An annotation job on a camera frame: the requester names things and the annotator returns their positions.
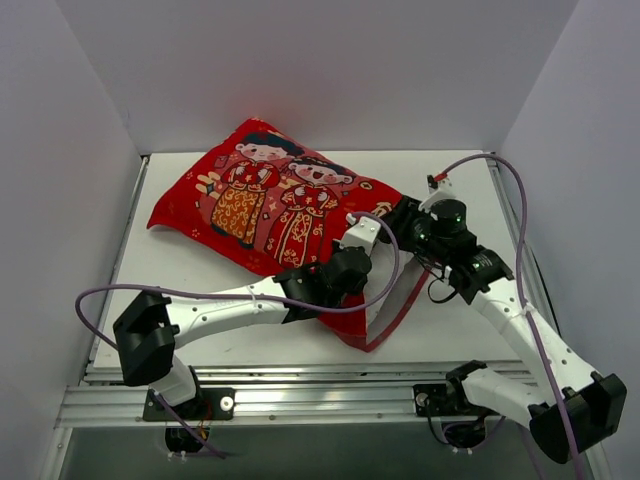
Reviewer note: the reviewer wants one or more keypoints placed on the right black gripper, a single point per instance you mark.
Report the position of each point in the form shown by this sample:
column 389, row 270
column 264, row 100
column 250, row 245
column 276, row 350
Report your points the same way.
column 403, row 218

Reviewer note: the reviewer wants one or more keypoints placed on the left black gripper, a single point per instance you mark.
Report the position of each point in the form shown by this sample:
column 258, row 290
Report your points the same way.
column 347, row 265

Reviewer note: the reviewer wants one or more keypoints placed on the red printed pillowcase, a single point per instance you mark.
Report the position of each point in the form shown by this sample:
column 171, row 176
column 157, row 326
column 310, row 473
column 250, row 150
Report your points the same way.
column 268, row 203

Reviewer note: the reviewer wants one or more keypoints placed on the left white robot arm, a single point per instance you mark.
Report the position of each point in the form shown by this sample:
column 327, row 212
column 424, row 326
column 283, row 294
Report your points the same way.
column 154, row 325

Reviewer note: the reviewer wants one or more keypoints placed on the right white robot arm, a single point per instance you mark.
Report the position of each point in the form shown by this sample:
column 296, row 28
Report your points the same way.
column 571, row 407

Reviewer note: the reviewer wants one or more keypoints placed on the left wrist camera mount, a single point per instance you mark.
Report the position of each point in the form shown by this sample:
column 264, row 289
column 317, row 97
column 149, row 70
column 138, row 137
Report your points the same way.
column 361, row 232

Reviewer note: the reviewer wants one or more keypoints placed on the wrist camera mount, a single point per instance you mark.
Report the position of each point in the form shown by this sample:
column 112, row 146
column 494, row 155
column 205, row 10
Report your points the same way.
column 361, row 232
column 439, row 188

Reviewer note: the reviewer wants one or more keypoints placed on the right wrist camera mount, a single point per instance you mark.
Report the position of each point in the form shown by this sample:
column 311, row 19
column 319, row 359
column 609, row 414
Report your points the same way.
column 439, row 188

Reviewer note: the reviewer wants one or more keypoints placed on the aluminium front rail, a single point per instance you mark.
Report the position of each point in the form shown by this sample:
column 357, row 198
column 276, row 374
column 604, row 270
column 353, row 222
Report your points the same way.
column 340, row 394

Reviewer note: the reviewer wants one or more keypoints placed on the right side aluminium rail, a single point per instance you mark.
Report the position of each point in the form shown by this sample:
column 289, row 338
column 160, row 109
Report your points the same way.
column 510, row 202

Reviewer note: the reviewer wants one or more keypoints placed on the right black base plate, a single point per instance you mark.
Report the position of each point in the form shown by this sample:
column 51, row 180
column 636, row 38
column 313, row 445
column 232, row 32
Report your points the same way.
column 434, row 399

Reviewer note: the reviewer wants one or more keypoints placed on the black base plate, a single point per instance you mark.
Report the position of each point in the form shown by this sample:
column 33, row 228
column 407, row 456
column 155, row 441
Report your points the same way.
column 434, row 399
column 216, row 404

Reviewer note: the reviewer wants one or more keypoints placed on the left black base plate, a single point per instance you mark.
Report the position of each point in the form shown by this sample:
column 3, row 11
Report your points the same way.
column 216, row 404

